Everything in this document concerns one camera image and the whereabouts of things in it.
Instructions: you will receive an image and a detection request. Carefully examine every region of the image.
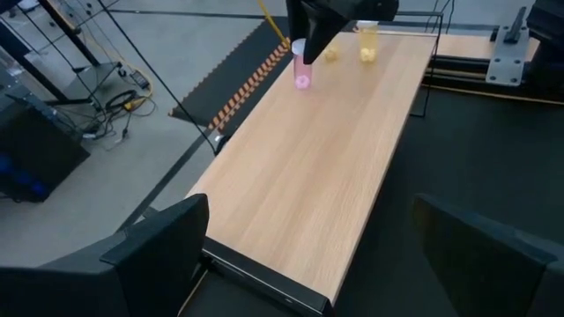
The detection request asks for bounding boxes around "black floor box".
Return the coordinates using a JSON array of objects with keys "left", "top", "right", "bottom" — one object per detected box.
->
[{"left": 0, "top": 94, "right": 92, "bottom": 204}]

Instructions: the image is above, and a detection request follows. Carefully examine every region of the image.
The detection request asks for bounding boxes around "wooden shelf black metal frame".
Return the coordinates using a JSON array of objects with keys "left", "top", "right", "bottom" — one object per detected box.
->
[{"left": 187, "top": 11, "right": 445, "bottom": 317}]

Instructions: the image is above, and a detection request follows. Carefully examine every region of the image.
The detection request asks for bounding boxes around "yellow floor cable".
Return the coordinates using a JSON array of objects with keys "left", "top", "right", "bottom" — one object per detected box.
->
[{"left": 81, "top": 26, "right": 154, "bottom": 112}]

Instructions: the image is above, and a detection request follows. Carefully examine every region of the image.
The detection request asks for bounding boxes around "black metal stand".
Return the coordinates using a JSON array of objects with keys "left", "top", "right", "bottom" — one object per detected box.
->
[{"left": 0, "top": 0, "right": 127, "bottom": 107}]

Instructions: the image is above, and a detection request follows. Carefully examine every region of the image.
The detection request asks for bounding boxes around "black floor cable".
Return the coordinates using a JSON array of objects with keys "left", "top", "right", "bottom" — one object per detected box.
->
[{"left": 95, "top": 0, "right": 230, "bottom": 156}]

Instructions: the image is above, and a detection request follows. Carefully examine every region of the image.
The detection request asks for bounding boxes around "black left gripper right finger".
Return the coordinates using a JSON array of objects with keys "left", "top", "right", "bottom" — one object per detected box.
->
[{"left": 412, "top": 192, "right": 560, "bottom": 317}]

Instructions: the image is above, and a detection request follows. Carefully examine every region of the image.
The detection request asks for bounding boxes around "black power adapter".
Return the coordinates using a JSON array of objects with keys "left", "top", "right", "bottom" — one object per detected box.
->
[{"left": 130, "top": 69, "right": 152, "bottom": 90}]

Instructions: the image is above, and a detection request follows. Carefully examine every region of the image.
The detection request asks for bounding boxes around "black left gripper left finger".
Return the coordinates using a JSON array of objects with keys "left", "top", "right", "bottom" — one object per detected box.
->
[{"left": 100, "top": 193, "right": 211, "bottom": 317}]

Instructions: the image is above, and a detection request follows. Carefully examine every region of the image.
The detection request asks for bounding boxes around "yellow pill bottle white cap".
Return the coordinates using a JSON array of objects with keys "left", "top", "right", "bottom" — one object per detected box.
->
[{"left": 355, "top": 20, "right": 380, "bottom": 63}]

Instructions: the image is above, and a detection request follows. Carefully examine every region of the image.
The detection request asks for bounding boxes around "yellow hanging cable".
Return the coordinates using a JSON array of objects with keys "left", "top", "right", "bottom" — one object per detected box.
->
[{"left": 256, "top": 0, "right": 291, "bottom": 48}]

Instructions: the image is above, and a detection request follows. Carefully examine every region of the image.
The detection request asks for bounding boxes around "black cable coil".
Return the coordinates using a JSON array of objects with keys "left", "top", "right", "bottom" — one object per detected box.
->
[{"left": 103, "top": 89, "right": 139, "bottom": 112}]

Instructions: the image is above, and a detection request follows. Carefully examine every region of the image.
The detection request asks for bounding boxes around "pink pill bottle white cap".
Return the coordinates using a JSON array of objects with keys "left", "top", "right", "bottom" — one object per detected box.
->
[{"left": 292, "top": 38, "right": 314, "bottom": 91}]

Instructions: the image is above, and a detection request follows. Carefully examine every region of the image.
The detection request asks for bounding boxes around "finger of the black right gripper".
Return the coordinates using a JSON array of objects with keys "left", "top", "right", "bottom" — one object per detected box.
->
[
  {"left": 286, "top": 0, "right": 309, "bottom": 43},
  {"left": 301, "top": 0, "right": 360, "bottom": 66}
]

